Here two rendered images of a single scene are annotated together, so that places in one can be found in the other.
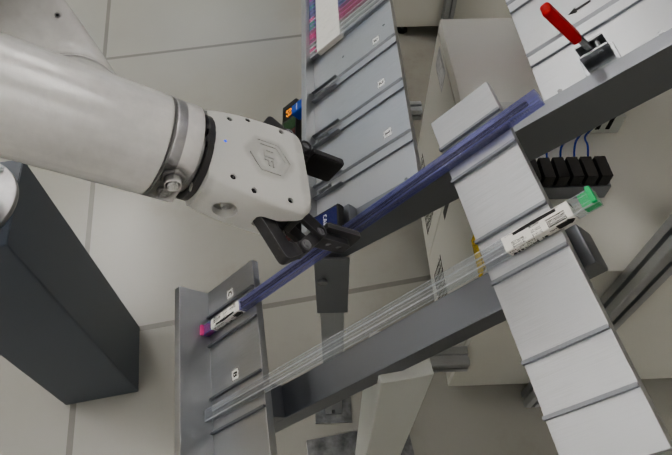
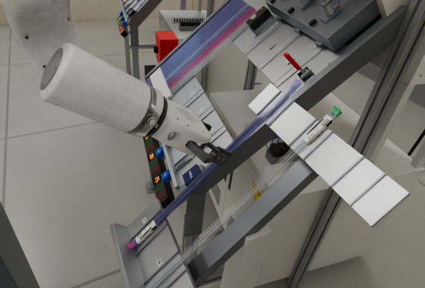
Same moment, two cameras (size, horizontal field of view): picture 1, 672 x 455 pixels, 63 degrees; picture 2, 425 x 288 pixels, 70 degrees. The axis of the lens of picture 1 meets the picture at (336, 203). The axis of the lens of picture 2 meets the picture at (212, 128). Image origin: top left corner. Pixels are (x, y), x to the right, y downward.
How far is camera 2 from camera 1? 0.21 m
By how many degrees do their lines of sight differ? 23
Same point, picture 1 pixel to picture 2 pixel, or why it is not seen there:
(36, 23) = not seen: hidden behind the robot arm
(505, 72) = (247, 112)
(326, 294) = (191, 221)
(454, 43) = (220, 102)
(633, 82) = (324, 83)
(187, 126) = (156, 93)
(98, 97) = (119, 74)
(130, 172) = (132, 113)
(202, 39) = (69, 123)
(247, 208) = (184, 135)
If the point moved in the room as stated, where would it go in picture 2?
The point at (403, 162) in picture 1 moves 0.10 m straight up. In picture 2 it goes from (224, 140) to (229, 109)
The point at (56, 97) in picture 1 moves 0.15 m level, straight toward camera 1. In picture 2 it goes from (102, 71) to (182, 118)
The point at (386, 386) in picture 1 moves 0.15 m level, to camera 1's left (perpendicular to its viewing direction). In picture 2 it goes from (250, 243) to (176, 258)
